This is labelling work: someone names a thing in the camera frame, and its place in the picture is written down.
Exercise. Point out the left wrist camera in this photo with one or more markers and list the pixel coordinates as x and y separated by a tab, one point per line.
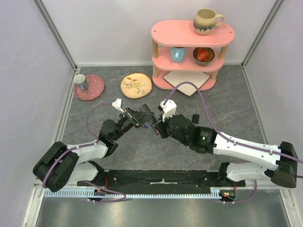
117	104

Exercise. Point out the light blue mug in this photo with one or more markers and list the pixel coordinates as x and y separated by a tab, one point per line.
177	54

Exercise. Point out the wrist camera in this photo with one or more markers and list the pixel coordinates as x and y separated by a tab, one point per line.
117	104
168	108

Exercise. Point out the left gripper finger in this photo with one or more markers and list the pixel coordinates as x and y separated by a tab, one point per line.
147	119
143	110

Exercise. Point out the orange cup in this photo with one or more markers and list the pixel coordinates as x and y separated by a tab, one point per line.
203	55

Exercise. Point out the slotted cable duct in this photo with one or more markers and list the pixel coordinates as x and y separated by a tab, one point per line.
137	192

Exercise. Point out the black battery cover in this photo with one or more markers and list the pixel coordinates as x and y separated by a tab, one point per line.
195	118

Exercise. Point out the black remote control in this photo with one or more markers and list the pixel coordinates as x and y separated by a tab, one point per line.
154	129

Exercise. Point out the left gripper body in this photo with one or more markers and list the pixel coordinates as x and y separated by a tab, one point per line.
130	115

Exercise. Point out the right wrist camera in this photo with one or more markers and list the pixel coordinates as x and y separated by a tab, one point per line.
168	108

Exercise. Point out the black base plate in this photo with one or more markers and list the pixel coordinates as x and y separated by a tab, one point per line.
115	179

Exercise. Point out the pink three-tier shelf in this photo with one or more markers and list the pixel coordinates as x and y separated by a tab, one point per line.
180	33

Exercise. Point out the grey small cup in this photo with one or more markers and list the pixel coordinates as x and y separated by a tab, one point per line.
81	82

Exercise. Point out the beige ceramic mug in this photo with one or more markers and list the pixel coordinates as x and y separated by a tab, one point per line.
206	20

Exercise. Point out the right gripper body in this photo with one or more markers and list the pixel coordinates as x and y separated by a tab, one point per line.
162	129

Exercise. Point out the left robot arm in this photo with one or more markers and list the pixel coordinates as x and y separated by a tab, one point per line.
63	164

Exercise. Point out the white square board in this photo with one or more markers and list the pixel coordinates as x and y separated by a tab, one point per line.
176	77

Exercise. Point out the yellow bird plate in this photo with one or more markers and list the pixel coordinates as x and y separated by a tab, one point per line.
136	85

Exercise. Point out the pink dotted plate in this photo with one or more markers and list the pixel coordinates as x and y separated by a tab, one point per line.
96	86

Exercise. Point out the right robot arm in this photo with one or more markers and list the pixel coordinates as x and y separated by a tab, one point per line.
275	162

